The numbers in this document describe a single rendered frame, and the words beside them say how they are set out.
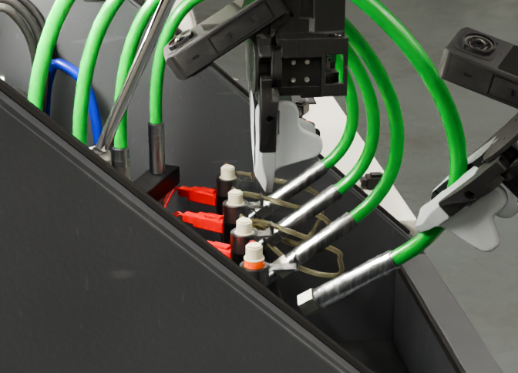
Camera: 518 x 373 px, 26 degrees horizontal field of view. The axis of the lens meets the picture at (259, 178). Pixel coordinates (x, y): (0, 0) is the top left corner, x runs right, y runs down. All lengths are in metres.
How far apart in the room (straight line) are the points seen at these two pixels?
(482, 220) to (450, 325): 0.40
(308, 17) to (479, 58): 0.21
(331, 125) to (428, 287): 0.55
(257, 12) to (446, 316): 0.48
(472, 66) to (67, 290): 0.33
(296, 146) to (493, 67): 0.25
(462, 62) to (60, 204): 0.32
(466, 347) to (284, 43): 0.43
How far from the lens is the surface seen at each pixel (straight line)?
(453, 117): 0.89
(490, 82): 0.82
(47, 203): 0.65
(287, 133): 1.00
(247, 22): 0.96
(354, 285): 0.95
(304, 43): 0.96
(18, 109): 0.64
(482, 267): 3.71
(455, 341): 1.24
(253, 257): 1.05
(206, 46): 0.96
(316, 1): 0.97
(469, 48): 0.83
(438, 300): 1.32
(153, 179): 1.26
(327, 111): 1.91
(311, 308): 0.97
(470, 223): 0.89
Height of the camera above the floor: 1.54
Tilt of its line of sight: 20 degrees down
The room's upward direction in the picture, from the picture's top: straight up
